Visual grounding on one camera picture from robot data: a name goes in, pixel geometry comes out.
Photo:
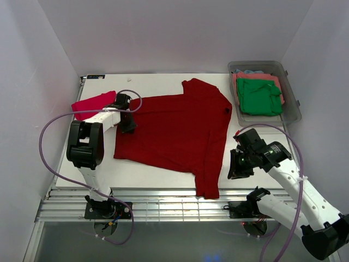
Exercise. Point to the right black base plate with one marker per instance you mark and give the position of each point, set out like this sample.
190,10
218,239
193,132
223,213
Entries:
243,209

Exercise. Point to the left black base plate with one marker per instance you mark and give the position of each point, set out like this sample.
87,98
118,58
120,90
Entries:
107,210

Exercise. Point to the light blue t shirt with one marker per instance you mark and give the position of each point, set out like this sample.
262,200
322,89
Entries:
248,71

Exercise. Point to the salmon pink t shirt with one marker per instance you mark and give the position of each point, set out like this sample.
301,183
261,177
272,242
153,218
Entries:
263,76

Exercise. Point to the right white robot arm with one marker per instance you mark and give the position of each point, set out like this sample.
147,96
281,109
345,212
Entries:
322,228

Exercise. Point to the clear plastic bin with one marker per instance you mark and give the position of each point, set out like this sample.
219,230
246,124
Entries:
291,112

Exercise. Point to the blue label sticker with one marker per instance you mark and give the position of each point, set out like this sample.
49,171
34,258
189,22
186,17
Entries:
95,76

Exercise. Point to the dark red t shirt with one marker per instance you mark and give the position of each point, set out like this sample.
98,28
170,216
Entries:
185,132

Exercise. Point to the green t shirt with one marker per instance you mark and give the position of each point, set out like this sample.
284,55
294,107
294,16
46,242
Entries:
259,97

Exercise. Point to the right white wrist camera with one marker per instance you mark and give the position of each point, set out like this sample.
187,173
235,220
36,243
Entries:
240,140

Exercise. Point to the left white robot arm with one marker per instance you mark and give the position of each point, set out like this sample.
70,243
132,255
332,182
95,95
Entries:
85,147

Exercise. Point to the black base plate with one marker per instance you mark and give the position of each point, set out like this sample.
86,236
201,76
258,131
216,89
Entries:
243,209
107,210

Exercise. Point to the folded pink red t shirt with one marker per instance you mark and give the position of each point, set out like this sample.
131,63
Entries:
93,103

